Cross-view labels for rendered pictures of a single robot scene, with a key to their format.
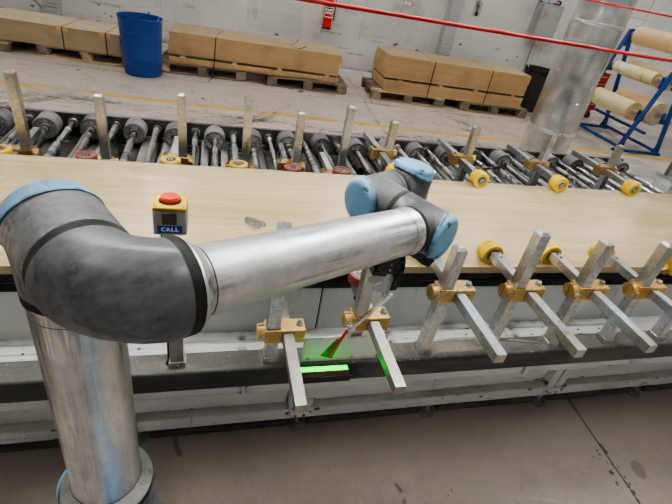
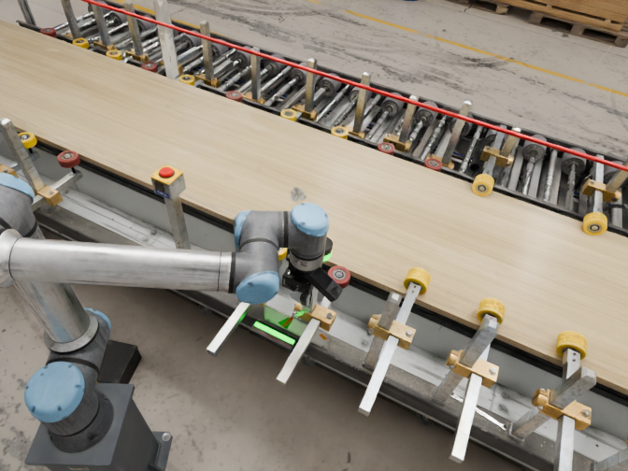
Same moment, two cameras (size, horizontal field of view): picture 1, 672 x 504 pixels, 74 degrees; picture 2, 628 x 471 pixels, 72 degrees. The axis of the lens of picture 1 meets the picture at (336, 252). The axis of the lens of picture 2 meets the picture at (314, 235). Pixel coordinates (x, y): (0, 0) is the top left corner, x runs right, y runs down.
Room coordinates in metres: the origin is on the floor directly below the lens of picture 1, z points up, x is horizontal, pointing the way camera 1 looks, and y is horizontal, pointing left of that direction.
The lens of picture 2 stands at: (0.39, -0.61, 2.09)
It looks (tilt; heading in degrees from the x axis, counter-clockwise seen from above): 47 degrees down; 40
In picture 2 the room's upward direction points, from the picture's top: 7 degrees clockwise
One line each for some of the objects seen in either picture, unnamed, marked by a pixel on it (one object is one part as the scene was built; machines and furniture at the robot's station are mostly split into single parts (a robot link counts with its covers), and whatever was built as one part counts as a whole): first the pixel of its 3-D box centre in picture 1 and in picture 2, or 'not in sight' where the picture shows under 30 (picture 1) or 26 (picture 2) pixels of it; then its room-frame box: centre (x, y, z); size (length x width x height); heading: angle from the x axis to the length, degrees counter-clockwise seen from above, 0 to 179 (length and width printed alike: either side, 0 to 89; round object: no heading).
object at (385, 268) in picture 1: (388, 249); (302, 272); (0.93, -0.13, 1.15); 0.09 x 0.08 x 0.12; 109
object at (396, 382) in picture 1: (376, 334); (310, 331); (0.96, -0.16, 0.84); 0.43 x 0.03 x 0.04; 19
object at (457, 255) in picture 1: (436, 310); (378, 339); (1.09, -0.34, 0.87); 0.04 x 0.04 x 0.48; 19
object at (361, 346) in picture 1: (344, 348); (295, 327); (0.97, -0.08, 0.75); 0.26 x 0.01 x 0.10; 109
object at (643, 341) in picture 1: (592, 292); (566, 416); (1.25, -0.86, 0.95); 0.50 x 0.04 x 0.04; 19
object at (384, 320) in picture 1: (364, 318); (314, 313); (1.02, -0.12, 0.85); 0.14 x 0.06 x 0.05; 109
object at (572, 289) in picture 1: (584, 289); (560, 407); (1.26, -0.83, 0.95); 0.14 x 0.06 x 0.05; 109
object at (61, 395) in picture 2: not in sight; (63, 394); (0.30, 0.20, 0.79); 0.17 x 0.15 x 0.18; 49
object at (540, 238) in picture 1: (512, 295); (462, 366); (1.17, -0.58, 0.93); 0.04 x 0.04 x 0.48; 19
